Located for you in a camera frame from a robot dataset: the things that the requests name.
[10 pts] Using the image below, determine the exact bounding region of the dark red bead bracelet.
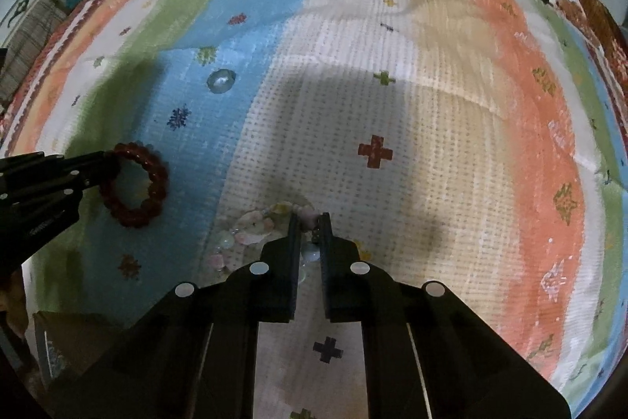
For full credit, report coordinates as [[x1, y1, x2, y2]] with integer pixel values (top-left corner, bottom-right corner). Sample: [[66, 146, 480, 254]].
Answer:
[[99, 141, 170, 230]]

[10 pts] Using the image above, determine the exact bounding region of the multicolour stone bead bracelet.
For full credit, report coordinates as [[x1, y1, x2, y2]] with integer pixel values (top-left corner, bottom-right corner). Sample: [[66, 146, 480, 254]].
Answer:
[[205, 200, 323, 287]]

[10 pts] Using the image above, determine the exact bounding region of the person's left hand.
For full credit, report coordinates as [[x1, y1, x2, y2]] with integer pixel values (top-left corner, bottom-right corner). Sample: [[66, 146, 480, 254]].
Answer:
[[0, 268, 29, 338]]

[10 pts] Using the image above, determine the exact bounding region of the silver metal tin box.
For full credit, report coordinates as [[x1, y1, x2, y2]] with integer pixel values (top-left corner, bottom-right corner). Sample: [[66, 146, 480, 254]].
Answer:
[[33, 311, 124, 390]]

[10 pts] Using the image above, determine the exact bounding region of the grey plaid pillow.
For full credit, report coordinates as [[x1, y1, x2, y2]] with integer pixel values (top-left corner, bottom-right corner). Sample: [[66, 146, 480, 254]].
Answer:
[[1, 0, 67, 112]]

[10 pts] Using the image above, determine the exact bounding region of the striped colourful woven cloth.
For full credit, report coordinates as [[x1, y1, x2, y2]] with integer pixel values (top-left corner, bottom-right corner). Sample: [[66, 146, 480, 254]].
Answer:
[[1, 0, 627, 414]]

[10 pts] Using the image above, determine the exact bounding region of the small clear glass ring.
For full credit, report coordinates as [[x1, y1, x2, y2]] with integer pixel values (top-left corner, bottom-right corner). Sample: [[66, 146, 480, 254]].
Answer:
[[205, 68, 237, 95]]

